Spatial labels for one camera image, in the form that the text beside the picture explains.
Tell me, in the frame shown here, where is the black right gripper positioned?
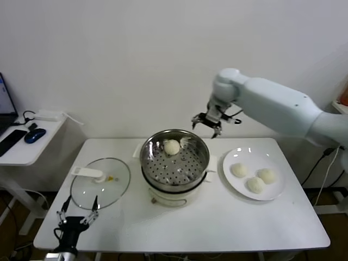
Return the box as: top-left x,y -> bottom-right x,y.
191,113 -> 223,139

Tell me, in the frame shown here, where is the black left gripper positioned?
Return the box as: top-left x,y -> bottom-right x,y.
56,195 -> 99,248

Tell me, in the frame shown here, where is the white steamed baozi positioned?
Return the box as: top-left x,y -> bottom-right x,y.
257,168 -> 277,184
231,163 -> 248,179
246,177 -> 266,194
163,139 -> 181,156

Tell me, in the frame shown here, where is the stainless steel steamer basket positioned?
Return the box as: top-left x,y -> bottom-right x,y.
132,129 -> 218,192

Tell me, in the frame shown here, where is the white round plate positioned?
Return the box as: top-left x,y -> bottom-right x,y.
222,147 -> 287,201

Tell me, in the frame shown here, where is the white side table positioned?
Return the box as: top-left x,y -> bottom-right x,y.
0,116 -> 67,236

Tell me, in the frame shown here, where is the white electric cooking pot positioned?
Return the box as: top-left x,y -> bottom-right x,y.
141,165 -> 214,208

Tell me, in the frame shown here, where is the blue computer mouse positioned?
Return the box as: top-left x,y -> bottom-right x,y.
23,128 -> 46,144

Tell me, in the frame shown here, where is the black keyboard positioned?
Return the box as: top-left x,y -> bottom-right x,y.
0,129 -> 28,158

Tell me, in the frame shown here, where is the black laptop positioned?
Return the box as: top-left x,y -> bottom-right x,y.
0,72 -> 19,136

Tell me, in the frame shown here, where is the white shelf board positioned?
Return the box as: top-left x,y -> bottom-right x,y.
332,100 -> 348,115

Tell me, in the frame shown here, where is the orange object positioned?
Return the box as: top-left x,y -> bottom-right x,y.
339,81 -> 348,107

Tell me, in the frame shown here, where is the white desk foot bar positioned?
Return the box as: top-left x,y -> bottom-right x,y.
312,190 -> 348,215

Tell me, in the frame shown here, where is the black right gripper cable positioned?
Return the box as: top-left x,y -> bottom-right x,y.
221,108 -> 244,125

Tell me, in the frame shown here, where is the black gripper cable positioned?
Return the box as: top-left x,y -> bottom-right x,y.
221,108 -> 244,125
53,227 -> 65,243

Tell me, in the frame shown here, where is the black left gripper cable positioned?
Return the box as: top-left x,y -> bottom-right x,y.
53,227 -> 65,243

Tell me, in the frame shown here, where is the glass lid white handle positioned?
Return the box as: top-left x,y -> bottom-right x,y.
70,157 -> 132,210

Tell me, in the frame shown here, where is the black floor cable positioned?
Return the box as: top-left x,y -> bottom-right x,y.
0,194 -> 18,240

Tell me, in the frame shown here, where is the short white cable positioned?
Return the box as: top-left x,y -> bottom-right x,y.
61,113 -> 84,126

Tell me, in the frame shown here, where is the black looped cable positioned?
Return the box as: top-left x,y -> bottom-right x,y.
12,110 -> 36,127

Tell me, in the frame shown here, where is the black cable with adapter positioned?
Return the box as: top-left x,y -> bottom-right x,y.
300,148 -> 340,188

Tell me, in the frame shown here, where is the white hanging cable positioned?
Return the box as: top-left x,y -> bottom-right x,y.
315,148 -> 340,207

